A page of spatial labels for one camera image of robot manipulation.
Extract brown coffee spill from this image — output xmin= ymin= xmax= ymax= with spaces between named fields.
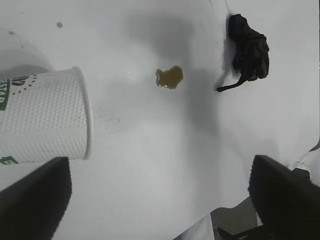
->
xmin=154 ymin=65 xmax=185 ymax=90

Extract black and purple cloth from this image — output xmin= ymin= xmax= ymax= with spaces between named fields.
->
xmin=216 ymin=13 xmax=271 ymax=94

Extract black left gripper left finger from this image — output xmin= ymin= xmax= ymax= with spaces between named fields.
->
xmin=0 ymin=156 xmax=73 ymax=240

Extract white paper coffee cup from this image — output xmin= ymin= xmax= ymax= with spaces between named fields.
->
xmin=0 ymin=65 xmax=94 ymax=166

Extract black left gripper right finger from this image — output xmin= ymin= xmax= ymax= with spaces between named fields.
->
xmin=248 ymin=154 xmax=320 ymax=240

